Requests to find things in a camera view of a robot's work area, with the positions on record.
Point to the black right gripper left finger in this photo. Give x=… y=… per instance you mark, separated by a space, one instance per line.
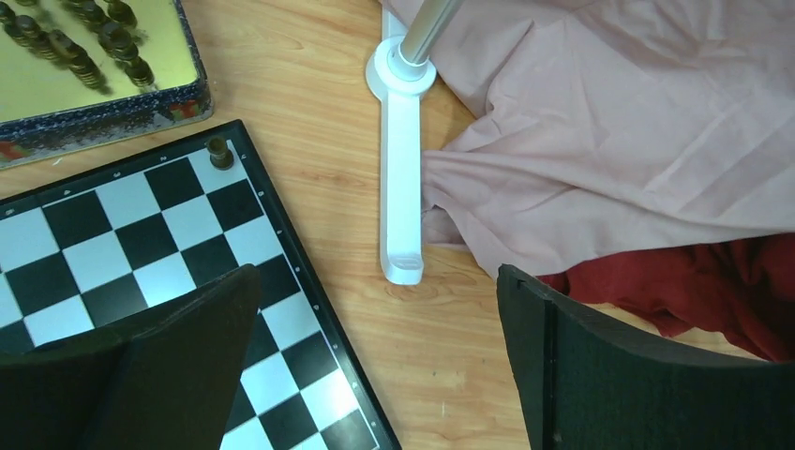
x=162 y=378

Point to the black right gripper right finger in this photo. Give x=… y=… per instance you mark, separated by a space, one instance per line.
x=586 y=380

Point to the dark brown rook piece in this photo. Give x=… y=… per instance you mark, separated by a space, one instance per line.
x=221 y=155

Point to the dark chess piece in tray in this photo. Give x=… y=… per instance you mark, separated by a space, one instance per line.
x=54 y=46
x=113 y=25

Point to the black white chessboard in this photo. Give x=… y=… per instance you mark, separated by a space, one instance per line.
x=100 y=245

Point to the red cloth garment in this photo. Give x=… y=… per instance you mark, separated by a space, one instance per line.
x=742 y=289

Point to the pink cloth garment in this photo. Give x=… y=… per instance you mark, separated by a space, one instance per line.
x=557 y=132

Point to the gold metal tin tray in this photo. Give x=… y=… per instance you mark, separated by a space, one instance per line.
x=46 y=112

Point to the white rack stand base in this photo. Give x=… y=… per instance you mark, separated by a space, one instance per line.
x=399 y=87

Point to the silver rack pole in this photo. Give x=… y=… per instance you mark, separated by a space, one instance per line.
x=428 y=24

